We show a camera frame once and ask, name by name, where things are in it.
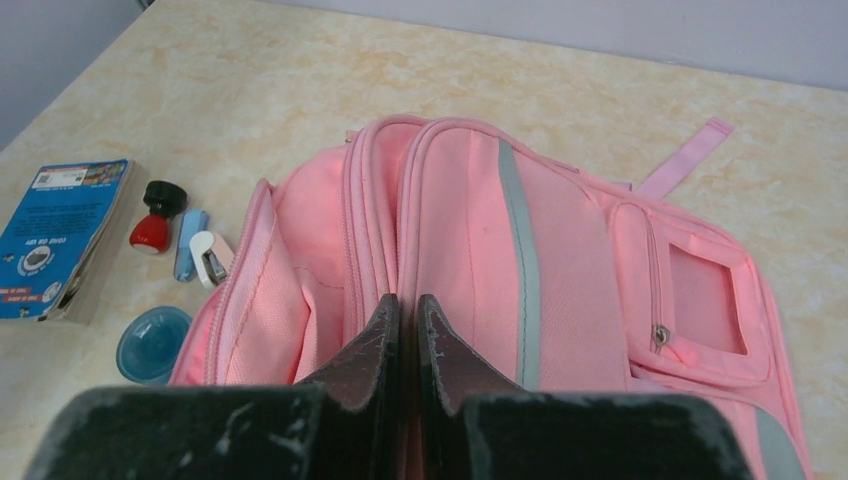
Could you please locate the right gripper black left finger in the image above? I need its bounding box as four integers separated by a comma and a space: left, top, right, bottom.
300, 294, 401, 479

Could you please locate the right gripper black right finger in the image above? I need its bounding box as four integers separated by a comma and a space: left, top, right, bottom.
416, 294, 522, 479

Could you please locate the pink student backpack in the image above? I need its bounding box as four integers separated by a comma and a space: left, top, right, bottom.
171, 115, 813, 479

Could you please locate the white mini stapler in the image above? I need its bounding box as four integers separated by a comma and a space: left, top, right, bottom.
190, 231, 234, 290

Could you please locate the blue round lidded container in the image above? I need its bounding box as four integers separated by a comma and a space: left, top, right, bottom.
115, 306, 192, 385

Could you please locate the light blue eraser stick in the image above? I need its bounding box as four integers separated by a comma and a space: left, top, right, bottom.
173, 209, 209, 283

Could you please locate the red black stamp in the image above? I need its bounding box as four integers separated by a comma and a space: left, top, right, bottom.
129, 180, 188, 255

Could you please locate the blue paperback book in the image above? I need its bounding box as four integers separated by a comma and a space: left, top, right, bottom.
1, 159, 138, 325

